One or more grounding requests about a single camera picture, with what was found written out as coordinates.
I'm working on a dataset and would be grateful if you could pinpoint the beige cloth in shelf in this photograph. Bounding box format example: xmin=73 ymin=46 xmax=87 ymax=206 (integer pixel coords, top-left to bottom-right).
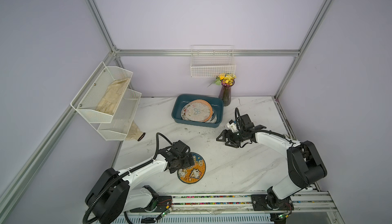
xmin=96 ymin=78 xmax=131 ymax=115

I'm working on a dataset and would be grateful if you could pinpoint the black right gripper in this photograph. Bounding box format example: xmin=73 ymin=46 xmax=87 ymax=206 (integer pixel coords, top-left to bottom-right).
xmin=213 ymin=129 xmax=244 ymax=146

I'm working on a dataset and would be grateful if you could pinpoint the white wire wall basket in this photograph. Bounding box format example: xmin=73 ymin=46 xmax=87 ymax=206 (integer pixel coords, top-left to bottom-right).
xmin=190 ymin=45 xmax=236 ymax=78

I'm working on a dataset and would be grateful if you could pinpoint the red rose round coaster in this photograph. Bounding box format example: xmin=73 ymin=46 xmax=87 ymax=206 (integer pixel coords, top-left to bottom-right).
xmin=180 ymin=106 xmax=188 ymax=120

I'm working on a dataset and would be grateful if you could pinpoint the beige cloth on table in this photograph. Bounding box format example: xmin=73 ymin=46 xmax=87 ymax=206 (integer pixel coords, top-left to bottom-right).
xmin=125 ymin=121 xmax=146 ymax=141

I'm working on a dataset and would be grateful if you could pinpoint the white two-tier mesh shelf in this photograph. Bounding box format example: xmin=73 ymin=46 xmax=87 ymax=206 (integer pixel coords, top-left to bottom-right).
xmin=70 ymin=63 xmax=141 ymax=141

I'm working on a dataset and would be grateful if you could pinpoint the yellow cat round coaster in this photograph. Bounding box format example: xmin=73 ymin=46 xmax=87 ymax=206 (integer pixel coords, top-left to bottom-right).
xmin=177 ymin=152 xmax=206 ymax=184

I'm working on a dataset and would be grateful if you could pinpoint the glass vase with flowers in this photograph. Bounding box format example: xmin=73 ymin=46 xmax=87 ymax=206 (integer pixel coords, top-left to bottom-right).
xmin=211 ymin=74 xmax=236 ymax=107

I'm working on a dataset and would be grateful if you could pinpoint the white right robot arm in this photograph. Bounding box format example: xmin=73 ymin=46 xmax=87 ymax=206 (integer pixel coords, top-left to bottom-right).
xmin=216 ymin=110 xmax=327 ymax=210

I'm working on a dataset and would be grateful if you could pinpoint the teal storage box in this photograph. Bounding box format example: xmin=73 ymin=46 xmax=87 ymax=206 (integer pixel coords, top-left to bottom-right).
xmin=171 ymin=94 xmax=224 ymax=128

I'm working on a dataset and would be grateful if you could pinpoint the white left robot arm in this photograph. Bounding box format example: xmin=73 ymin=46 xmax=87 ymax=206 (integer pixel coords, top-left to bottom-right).
xmin=82 ymin=140 xmax=194 ymax=224

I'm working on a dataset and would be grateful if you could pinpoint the white butterfly pale coaster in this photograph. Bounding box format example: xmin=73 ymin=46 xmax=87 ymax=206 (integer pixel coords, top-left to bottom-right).
xmin=185 ymin=100 xmax=212 ymax=123

